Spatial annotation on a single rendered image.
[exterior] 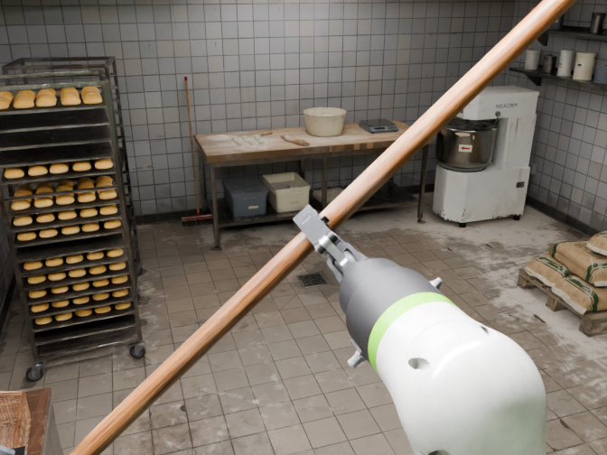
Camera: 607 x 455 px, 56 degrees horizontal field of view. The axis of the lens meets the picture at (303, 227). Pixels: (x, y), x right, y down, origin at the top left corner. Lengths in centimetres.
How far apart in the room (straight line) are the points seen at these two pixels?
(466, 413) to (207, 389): 325
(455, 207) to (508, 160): 69
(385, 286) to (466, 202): 535
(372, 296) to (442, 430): 15
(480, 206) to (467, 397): 557
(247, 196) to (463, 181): 209
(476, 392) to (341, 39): 574
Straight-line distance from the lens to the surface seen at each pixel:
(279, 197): 545
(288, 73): 592
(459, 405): 42
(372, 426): 336
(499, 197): 606
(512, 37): 80
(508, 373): 43
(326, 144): 530
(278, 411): 344
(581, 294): 445
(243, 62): 580
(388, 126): 586
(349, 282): 57
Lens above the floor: 224
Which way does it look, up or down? 23 degrees down
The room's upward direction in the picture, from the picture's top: straight up
